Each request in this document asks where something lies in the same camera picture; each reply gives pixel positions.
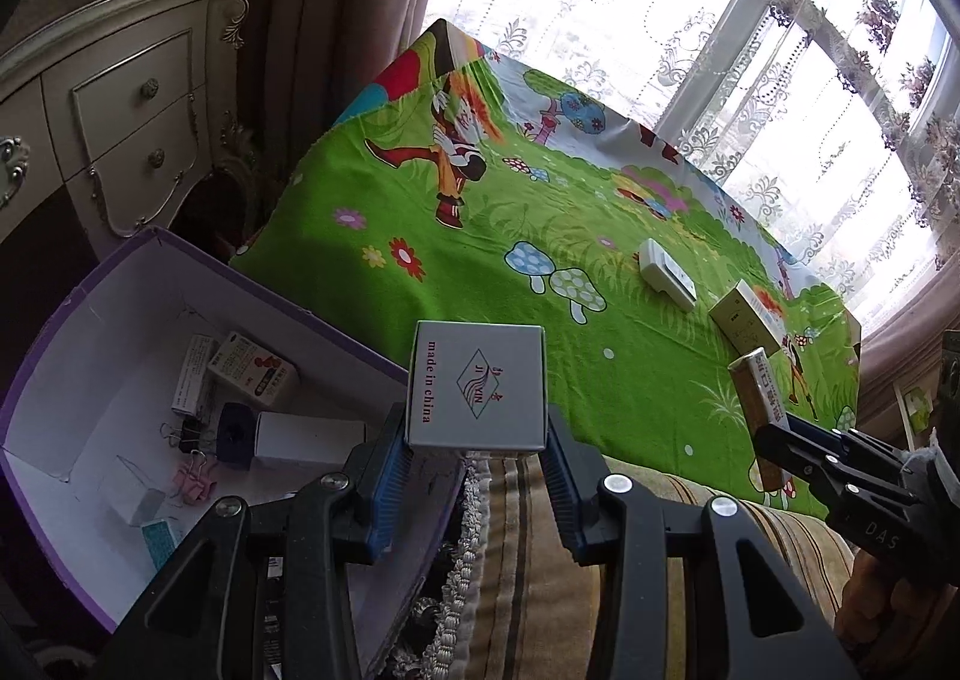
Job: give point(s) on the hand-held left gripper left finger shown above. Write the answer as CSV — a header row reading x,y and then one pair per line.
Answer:
x,y
390,500

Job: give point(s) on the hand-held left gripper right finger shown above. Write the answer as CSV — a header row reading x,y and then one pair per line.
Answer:
x,y
566,500

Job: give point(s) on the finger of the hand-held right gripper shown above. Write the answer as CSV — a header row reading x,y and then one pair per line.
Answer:
x,y
855,451
799,462

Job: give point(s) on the white box grey letters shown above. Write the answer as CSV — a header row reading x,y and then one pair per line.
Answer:
x,y
307,440

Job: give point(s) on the white box diamond logo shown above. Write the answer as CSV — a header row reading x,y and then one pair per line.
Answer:
x,y
480,388

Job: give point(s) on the blue plastic holder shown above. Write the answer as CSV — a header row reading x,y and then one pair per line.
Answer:
x,y
229,455

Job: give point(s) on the white box orange label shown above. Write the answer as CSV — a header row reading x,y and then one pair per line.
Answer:
x,y
251,365

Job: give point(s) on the pink binder clip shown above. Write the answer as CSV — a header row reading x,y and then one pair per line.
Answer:
x,y
196,481

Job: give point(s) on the black binder clip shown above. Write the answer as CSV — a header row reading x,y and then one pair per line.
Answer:
x,y
199,436

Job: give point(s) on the white box dense text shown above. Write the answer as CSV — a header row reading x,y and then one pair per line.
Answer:
x,y
193,376

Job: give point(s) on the green box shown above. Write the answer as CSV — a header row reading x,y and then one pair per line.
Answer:
x,y
161,545

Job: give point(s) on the purple cardboard box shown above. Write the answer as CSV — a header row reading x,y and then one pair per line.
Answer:
x,y
112,320

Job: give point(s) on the person's right hand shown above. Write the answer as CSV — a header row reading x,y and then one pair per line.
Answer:
x,y
870,590

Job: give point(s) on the green packet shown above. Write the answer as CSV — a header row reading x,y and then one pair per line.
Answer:
x,y
916,406

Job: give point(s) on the large cream box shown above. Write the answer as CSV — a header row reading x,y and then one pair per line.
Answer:
x,y
746,320

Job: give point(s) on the white plastic adapter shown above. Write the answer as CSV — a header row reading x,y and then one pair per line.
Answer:
x,y
664,275

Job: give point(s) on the green cartoon print cloth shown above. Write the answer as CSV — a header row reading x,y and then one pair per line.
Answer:
x,y
525,200

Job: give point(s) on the white ornate dresser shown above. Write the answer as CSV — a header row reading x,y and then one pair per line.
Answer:
x,y
135,110

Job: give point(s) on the white lace sheer curtain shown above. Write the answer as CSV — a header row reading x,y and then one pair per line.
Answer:
x,y
600,13

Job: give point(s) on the wall shelf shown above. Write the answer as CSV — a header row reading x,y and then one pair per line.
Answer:
x,y
898,436

